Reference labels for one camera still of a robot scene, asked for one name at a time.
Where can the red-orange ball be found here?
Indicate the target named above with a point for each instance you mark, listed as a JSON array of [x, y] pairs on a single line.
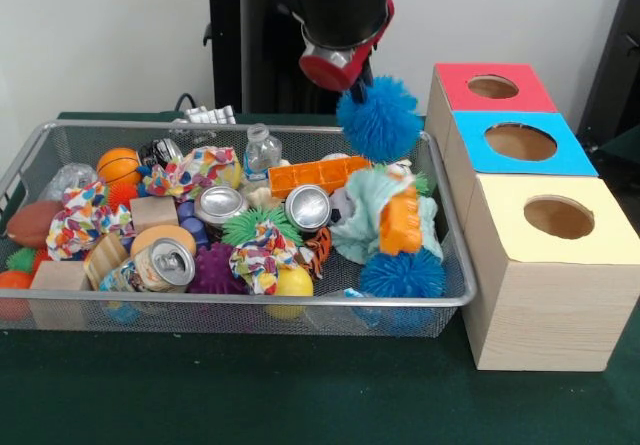
[[14, 281]]

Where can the light blue knitted cloth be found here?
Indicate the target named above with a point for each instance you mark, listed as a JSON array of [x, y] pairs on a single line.
[[357, 235]]

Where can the green fuzzy ball with eye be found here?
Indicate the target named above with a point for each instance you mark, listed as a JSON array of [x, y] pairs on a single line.
[[423, 184]]

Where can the brown rubber ball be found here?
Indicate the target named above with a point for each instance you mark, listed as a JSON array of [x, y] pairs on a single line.
[[30, 222]]

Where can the purple spiky ball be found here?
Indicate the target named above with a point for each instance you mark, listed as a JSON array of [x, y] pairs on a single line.
[[215, 270]]

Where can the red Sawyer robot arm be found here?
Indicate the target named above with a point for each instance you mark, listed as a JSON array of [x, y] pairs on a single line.
[[340, 5]]

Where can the wooden box with three holes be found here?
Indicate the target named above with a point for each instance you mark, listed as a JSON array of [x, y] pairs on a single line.
[[550, 315]]

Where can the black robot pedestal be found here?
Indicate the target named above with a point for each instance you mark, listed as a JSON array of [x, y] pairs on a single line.
[[250, 40]]

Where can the small orange basketball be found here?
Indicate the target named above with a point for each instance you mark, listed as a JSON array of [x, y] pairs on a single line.
[[117, 165]]

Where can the blue spiky rubber ball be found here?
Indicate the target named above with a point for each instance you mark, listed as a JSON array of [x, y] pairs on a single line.
[[385, 125], [400, 275]]

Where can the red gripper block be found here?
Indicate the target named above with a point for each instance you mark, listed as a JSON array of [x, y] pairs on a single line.
[[325, 72]]

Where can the colourful dotted cloth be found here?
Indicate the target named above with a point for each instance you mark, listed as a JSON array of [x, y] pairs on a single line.
[[80, 220]]

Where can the shallow clear mesh bin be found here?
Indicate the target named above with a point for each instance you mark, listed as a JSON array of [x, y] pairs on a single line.
[[200, 317]]

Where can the colourful drink can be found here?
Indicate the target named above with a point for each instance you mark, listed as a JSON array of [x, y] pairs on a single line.
[[160, 265]]

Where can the small soccer ball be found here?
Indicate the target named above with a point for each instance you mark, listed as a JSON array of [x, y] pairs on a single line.
[[342, 210]]

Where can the black upright panel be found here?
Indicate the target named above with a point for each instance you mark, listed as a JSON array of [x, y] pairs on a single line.
[[615, 65]]

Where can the plain wooden cube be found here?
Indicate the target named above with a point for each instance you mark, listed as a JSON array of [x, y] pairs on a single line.
[[59, 276]]

